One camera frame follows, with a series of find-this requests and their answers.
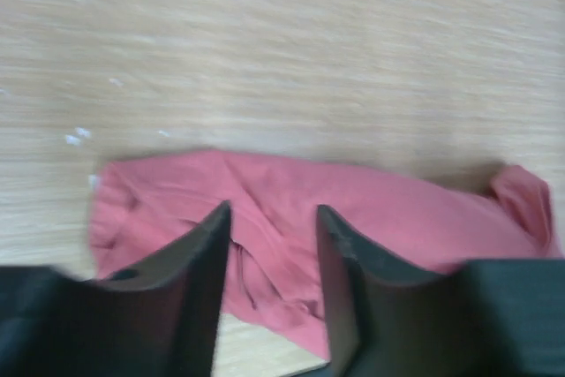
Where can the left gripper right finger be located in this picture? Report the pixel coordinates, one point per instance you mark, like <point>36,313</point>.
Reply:
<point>386,317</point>

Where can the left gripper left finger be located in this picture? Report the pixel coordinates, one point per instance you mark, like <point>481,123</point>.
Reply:
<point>157,317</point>

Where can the pink t shirt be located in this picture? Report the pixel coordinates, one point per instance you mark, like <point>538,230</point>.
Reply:
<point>273,277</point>

